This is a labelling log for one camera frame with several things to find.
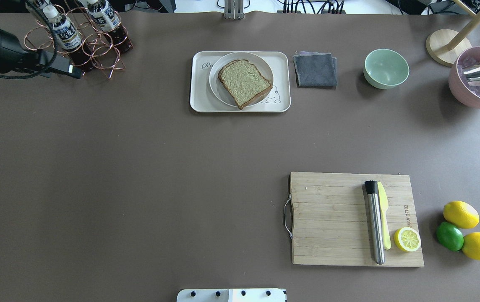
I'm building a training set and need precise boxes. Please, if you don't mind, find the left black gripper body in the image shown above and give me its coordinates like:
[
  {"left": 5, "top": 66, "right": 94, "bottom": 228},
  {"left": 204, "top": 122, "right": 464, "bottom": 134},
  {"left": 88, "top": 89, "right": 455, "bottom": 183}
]
[{"left": 0, "top": 29, "right": 39, "bottom": 78}]

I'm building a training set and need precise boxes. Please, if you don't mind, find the white round plate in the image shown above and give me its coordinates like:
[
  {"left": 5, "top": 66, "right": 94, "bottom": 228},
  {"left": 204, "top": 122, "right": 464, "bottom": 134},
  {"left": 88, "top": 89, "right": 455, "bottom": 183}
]
[{"left": 209, "top": 52, "right": 274, "bottom": 109}]

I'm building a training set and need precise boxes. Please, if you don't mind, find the bread slice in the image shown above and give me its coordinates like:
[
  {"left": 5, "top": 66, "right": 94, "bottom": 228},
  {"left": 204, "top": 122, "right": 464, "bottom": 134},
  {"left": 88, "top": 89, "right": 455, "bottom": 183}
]
[{"left": 217, "top": 59, "right": 273, "bottom": 110}]

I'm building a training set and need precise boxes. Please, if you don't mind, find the cream rabbit tray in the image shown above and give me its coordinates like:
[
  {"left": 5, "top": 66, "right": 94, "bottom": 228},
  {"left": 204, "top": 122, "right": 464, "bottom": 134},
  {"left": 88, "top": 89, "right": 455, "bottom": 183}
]
[{"left": 190, "top": 51, "right": 291, "bottom": 113}]

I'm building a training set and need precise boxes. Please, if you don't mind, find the pink bowl with ice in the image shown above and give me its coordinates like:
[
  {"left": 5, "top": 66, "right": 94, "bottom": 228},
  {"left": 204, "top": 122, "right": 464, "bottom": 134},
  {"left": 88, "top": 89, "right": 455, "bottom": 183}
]
[{"left": 449, "top": 46, "right": 480, "bottom": 108}]

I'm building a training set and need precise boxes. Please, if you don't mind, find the tea bottle upper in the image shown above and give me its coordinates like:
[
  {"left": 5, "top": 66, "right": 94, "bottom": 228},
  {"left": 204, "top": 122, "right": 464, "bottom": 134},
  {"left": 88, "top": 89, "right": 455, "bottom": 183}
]
[{"left": 42, "top": 5, "right": 83, "bottom": 51}]

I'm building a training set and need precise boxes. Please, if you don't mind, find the wooden mug tree stand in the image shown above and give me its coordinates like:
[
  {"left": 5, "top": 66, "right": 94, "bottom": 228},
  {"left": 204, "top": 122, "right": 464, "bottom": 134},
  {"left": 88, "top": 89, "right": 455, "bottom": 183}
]
[{"left": 425, "top": 0, "right": 480, "bottom": 67}]

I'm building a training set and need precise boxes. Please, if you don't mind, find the tea bottle lower left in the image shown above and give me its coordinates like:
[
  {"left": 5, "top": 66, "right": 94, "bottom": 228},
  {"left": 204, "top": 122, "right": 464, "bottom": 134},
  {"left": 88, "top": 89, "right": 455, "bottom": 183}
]
[{"left": 86, "top": 0, "right": 133, "bottom": 53}]

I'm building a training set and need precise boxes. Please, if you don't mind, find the mint green bowl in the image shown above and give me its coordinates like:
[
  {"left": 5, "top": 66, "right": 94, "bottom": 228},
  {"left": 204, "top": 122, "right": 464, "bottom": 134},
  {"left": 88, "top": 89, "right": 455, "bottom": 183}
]
[{"left": 363, "top": 49, "right": 410, "bottom": 89}]

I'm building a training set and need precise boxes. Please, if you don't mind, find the yellow lemon upper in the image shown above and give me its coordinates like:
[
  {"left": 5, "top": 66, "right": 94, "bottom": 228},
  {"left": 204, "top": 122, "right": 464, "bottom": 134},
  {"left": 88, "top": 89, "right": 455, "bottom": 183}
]
[{"left": 443, "top": 200, "right": 480, "bottom": 228}]

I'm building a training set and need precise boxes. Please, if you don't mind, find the green lime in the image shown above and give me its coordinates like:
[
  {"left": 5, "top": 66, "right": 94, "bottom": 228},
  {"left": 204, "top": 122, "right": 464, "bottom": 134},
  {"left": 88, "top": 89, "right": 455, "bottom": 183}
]
[{"left": 436, "top": 221, "right": 464, "bottom": 252}]

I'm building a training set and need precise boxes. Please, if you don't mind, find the yellow plastic knife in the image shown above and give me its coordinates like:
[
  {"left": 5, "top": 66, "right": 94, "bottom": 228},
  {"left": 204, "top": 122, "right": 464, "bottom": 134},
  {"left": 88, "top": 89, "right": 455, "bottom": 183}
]
[{"left": 377, "top": 181, "right": 391, "bottom": 250}]

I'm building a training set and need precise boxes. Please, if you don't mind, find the steel pepper grinder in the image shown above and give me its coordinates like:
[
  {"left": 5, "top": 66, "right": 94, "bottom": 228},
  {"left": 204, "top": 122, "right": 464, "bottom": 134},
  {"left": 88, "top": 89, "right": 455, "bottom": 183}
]
[{"left": 364, "top": 180, "right": 385, "bottom": 265}]

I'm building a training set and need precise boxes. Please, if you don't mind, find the half lemon slice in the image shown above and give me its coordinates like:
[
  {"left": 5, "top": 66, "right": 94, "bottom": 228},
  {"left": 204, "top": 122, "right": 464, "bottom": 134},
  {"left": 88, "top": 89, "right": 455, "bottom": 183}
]
[{"left": 394, "top": 227, "right": 422, "bottom": 252}]

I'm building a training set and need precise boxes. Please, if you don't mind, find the grey folded cloth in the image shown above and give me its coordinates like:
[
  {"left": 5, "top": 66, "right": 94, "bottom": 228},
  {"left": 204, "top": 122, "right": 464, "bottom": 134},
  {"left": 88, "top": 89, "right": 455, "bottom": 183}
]
[{"left": 292, "top": 51, "right": 338, "bottom": 88}]

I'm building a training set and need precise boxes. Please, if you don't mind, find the copper wire bottle rack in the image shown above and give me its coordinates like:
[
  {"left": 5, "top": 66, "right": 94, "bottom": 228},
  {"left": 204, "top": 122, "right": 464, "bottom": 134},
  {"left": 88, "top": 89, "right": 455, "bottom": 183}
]
[{"left": 24, "top": 0, "right": 129, "bottom": 78}]

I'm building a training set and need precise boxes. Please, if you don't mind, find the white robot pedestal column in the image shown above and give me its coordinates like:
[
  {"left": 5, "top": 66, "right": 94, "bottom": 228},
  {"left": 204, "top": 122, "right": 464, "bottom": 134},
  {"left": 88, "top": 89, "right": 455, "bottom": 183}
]
[{"left": 176, "top": 287, "right": 287, "bottom": 302}]

